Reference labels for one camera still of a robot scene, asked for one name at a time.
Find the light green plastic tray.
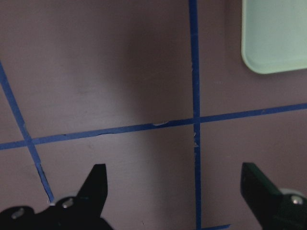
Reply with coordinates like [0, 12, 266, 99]
[241, 0, 307, 74]

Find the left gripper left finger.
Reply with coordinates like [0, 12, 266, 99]
[0, 164, 112, 230]

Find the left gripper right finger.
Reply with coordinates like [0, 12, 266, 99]
[240, 162, 307, 230]

